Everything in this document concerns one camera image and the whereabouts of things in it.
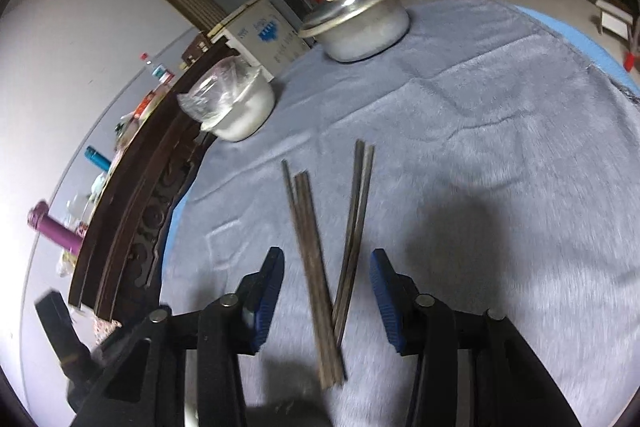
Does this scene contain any white stool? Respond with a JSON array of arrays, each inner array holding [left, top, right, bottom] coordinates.
[[594, 0, 634, 40]]

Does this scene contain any blue table cover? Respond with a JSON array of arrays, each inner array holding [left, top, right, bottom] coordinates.
[[515, 4, 640, 95]]

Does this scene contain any clear plastic bag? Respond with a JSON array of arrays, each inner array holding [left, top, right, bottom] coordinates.
[[177, 56, 261, 125]]

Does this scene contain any grey fuzzy table cloth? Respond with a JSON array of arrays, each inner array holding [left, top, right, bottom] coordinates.
[[159, 0, 640, 427]]

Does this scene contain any teal bottle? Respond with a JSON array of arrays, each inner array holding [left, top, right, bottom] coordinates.
[[84, 145, 112, 172]]

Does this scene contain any purple bottle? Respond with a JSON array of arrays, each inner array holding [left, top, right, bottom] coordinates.
[[27, 201, 84, 256]]

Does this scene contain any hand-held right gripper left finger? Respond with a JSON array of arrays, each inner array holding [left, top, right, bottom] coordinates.
[[70, 247, 286, 427]]

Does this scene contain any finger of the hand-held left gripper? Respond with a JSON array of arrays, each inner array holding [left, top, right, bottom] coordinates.
[[34, 289, 102, 413]]

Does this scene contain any white cardboard box blue print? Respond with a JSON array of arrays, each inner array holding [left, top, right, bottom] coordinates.
[[210, 0, 312, 81]]

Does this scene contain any white pot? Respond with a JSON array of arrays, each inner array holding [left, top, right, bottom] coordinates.
[[200, 67, 277, 142]]

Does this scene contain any dark carved wooden furniture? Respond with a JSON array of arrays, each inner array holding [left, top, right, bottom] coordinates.
[[67, 39, 236, 324]]

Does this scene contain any red and white packet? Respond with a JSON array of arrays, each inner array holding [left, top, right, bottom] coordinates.
[[134, 89, 168, 118]]

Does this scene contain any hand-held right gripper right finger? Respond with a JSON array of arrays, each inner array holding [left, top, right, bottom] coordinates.
[[370, 248, 583, 427]]

